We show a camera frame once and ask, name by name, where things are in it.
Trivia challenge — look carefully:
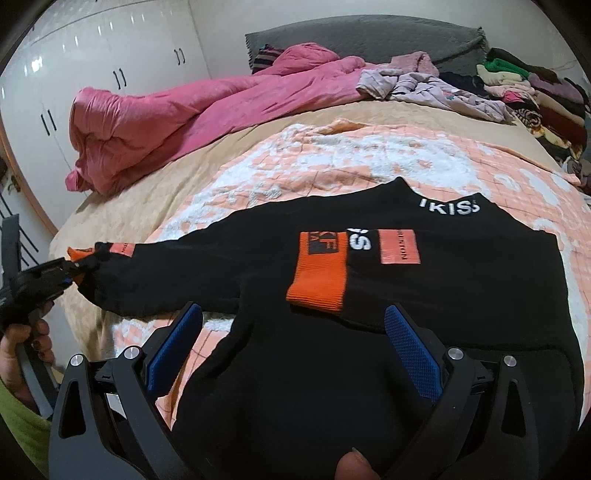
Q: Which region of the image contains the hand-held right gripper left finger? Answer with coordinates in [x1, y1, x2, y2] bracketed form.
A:
[48, 301, 213, 480]

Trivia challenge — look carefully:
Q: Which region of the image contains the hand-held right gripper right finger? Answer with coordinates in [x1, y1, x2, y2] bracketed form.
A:
[383, 304, 539, 480]

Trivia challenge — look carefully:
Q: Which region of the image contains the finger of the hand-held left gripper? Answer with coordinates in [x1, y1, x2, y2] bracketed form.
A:
[58, 254, 100, 289]

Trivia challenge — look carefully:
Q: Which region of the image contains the black sweater with orange patches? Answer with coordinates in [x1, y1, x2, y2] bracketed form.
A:
[67, 178, 585, 480]

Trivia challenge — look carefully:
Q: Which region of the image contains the person's left forearm green sleeve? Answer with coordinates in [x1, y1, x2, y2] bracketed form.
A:
[0, 378, 52, 479]

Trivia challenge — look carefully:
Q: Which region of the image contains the stack of folded clothes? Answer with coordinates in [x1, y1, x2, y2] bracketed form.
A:
[438, 46, 591, 195]

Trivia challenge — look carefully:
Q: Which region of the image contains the person's left hand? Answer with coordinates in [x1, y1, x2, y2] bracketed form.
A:
[0, 318, 55, 409]

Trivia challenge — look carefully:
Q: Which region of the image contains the person's right hand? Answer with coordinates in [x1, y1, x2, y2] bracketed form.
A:
[335, 450, 380, 480]

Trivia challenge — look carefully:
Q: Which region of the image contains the beige bedsheet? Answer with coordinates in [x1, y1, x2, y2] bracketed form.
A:
[48, 98, 570, 354]

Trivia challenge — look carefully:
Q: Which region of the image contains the pink duvet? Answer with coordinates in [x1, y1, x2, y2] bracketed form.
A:
[65, 43, 393, 193]

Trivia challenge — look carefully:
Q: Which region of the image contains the peach and white fleece blanket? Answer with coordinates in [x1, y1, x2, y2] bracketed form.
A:
[99, 117, 591, 430]

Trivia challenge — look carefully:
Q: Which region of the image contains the white glossy wardrobe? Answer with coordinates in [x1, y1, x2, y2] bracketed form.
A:
[0, 0, 214, 195]

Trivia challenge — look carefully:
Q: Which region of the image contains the lilac printed garment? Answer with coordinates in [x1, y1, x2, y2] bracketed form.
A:
[358, 68, 516, 123]

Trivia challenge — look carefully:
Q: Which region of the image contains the dark striped garment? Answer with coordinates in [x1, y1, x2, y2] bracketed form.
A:
[252, 44, 288, 71]

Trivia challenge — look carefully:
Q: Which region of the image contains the pink fuzzy garment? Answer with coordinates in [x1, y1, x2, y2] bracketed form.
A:
[390, 51, 439, 77]

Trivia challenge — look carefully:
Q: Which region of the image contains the grey quilted headboard cushion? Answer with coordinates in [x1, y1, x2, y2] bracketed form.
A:
[245, 26, 488, 71]

